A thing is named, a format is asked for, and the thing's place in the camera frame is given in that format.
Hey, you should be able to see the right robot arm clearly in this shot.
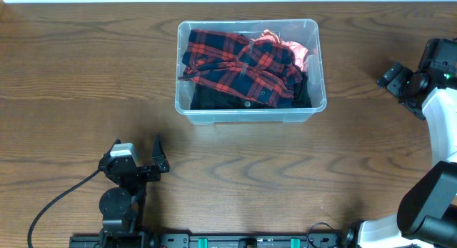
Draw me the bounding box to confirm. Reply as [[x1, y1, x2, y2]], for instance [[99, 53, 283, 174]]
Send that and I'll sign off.
[[338, 38, 456, 247]]

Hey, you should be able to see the black garment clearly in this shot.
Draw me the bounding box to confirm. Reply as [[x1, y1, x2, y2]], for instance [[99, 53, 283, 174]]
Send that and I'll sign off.
[[190, 73, 312, 110]]

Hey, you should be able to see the clear plastic storage bin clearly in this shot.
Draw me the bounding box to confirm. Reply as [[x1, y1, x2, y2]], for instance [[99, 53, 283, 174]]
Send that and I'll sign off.
[[174, 19, 327, 124]]

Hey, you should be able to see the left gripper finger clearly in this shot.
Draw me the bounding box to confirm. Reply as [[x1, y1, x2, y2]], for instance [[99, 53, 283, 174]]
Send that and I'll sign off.
[[103, 139, 121, 157], [151, 135, 170, 173]]

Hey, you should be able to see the black mounting rail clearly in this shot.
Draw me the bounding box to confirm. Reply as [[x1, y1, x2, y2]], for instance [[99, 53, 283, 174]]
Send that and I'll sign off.
[[69, 234, 342, 248]]

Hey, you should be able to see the pink garment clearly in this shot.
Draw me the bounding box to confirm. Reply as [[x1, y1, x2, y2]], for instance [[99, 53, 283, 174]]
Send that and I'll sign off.
[[256, 29, 308, 72]]

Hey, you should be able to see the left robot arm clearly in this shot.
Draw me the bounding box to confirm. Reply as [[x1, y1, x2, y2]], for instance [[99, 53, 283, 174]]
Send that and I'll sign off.
[[98, 135, 170, 235]]

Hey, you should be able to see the red navy plaid shirt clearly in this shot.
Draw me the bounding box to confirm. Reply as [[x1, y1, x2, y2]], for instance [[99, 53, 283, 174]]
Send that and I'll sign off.
[[179, 30, 303, 108]]

